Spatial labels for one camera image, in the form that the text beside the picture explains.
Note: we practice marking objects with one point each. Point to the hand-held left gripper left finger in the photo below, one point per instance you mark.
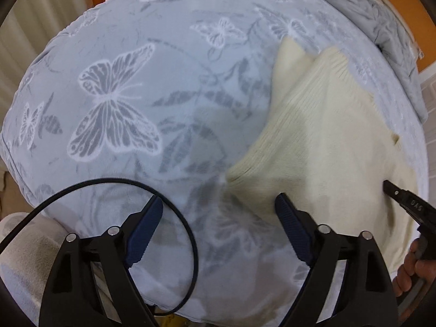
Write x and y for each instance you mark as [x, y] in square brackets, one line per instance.
[143, 235]

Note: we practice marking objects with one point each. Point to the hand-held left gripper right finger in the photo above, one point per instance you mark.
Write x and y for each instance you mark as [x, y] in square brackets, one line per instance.
[294, 235]

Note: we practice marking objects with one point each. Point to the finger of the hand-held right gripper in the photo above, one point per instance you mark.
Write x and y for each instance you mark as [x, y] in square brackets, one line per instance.
[405, 201]

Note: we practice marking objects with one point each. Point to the cream knit cardigan red buttons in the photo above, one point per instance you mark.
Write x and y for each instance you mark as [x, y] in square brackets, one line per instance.
[323, 136]

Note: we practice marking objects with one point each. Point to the person's right hand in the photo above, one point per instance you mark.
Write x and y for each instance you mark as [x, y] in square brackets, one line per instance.
[407, 276]

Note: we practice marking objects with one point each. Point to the beige towel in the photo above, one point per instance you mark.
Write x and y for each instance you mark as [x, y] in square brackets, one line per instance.
[24, 262]

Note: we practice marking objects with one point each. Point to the butterfly print bed sheet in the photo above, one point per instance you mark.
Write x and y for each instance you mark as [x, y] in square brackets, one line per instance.
[136, 58]

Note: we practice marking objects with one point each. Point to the grey duvet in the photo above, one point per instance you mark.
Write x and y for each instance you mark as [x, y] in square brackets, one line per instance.
[385, 24]

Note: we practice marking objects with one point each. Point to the white curtain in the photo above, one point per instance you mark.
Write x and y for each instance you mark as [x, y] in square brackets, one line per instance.
[20, 75]

